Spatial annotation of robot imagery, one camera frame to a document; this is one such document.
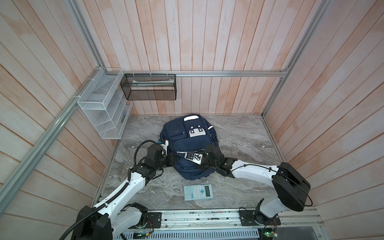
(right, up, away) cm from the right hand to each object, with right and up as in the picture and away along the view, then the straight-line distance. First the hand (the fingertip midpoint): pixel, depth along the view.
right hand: (191, 155), depth 85 cm
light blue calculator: (+1, -20, -4) cm, 20 cm away
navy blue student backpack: (-2, +13, +11) cm, 17 cm away
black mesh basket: (-30, +46, +20) cm, 58 cm away
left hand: (-9, -1, -3) cm, 9 cm away
